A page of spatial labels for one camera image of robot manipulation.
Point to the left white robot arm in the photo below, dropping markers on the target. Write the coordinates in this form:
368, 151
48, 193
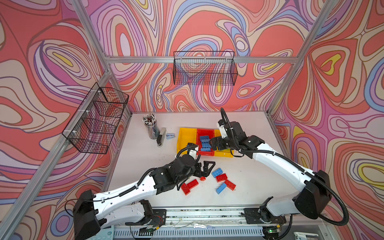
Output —
128, 204

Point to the red brick centre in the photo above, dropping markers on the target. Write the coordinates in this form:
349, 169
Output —
221, 178

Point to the red long brick bottom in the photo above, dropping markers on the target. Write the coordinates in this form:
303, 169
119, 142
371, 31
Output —
185, 189

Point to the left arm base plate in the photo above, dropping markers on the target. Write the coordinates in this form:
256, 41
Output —
157, 219

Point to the back wire basket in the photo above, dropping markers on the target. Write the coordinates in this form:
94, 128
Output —
207, 68

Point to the white device bottom right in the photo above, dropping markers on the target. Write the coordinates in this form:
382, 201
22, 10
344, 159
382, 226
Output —
305, 236

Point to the grey stapler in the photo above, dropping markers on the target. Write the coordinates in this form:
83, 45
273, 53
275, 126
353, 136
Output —
161, 137

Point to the cup of pencils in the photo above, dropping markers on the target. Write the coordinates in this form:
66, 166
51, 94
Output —
150, 122

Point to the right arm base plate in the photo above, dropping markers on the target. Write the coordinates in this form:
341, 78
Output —
257, 216

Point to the red studded brick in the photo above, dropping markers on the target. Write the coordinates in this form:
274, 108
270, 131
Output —
230, 185

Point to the red long brick diagonal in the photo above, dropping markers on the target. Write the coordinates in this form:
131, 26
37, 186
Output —
192, 184

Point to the calculator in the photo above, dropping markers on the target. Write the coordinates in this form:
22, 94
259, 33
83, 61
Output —
106, 234

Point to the yellow bin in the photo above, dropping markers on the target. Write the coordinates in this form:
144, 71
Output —
185, 136
224, 153

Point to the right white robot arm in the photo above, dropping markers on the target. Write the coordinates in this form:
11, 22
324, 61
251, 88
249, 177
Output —
312, 188

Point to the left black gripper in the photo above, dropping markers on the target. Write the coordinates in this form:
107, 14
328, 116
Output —
206, 172

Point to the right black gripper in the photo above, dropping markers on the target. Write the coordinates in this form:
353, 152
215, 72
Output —
219, 140

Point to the small blue stapler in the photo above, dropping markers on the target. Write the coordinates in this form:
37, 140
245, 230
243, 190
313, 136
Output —
170, 136

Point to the right yellow bin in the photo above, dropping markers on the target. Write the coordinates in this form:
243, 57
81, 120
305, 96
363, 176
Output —
224, 153

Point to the left wire basket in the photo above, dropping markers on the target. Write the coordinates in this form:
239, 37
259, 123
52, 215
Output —
100, 114

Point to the red middle bin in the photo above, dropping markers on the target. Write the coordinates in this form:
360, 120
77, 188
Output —
205, 132

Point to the wire basket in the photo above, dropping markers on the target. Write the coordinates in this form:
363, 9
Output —
207, 68
100, 114

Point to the left yellow bin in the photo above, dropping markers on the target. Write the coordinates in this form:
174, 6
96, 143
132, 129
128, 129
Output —
185, 136

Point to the blue brick bottom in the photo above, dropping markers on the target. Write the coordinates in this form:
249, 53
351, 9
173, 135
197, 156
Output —
221, 188

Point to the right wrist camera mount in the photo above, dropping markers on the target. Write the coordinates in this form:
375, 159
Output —
223, 125

